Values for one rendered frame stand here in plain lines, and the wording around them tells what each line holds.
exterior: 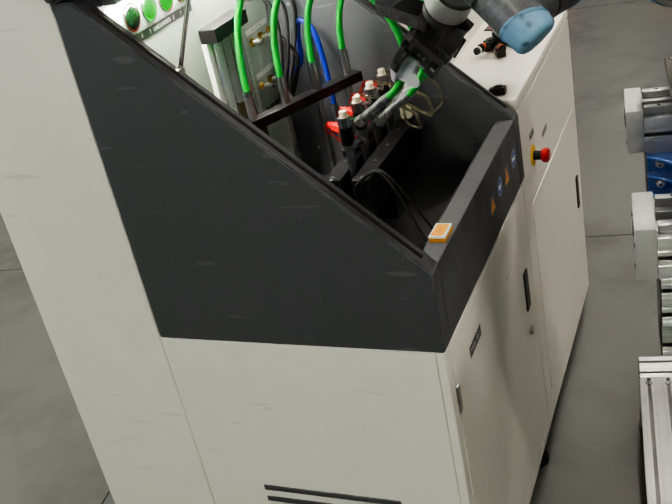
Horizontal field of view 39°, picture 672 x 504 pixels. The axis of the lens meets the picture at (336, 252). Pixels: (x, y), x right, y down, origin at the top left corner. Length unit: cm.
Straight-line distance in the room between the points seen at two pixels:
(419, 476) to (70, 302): 77
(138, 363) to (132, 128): 53
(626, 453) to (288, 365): 113
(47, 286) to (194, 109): 57
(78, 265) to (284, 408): 49
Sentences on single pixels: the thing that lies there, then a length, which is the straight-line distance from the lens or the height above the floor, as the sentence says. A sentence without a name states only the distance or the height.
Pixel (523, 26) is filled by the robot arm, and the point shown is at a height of 132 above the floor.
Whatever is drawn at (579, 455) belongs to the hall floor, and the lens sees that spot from 263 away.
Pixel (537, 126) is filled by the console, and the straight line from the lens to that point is 238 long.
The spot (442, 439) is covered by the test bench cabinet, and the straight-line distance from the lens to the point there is 178.
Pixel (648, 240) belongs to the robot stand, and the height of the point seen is 97.
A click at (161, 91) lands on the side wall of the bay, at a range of 162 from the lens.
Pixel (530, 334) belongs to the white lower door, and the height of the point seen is 43.
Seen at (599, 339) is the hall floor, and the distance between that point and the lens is 305.
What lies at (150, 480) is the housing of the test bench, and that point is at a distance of 220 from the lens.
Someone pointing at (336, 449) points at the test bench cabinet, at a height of 55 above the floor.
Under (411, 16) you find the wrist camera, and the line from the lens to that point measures 163.
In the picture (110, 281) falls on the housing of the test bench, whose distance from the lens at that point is 189.
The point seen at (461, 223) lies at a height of 94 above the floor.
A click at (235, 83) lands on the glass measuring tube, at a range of 203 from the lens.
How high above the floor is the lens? 173
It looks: 27 degrees down
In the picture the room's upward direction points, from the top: 12 degrees counter-clockwise
